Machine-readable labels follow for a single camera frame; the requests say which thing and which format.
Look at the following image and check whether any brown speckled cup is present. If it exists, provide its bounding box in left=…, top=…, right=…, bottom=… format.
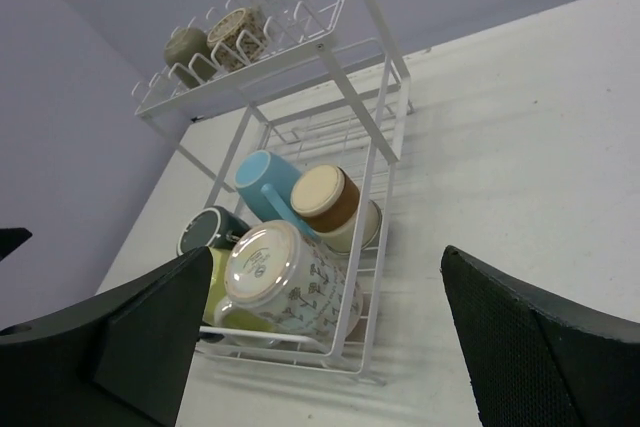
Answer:
left=206, top=8, right=269, bottom=72

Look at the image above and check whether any dark grey mug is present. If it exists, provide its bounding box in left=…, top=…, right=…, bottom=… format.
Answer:
left=176, top=205, right=251, bottom=255

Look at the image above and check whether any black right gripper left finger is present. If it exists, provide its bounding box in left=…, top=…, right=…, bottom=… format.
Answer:
left=1, top=247, right=212, bottom=426

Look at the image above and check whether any olive green cup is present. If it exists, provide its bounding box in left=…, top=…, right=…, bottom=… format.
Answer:
left=163, top=27, right=211, bottom=89

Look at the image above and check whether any light green mug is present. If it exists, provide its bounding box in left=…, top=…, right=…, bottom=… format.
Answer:
left=202, top=247, right=274, bottom=332

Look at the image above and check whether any light blue mug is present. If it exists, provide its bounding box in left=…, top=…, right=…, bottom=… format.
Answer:
left=234, top=150, right=319, bottom=241

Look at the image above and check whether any white wire dish rack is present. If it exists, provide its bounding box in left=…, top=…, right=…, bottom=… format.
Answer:
left=132, top=0, right=413, bottom=382

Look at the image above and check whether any floral white mug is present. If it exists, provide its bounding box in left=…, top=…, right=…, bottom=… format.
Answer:
left=213, top=220, right=347, bottom=342

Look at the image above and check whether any brown and cream cup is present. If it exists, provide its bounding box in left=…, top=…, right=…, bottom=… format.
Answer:
left=290, top=164, right=360, bottom=255

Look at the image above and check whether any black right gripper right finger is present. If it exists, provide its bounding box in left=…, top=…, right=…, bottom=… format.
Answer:
left=441, top=245, right=639, bottom=426

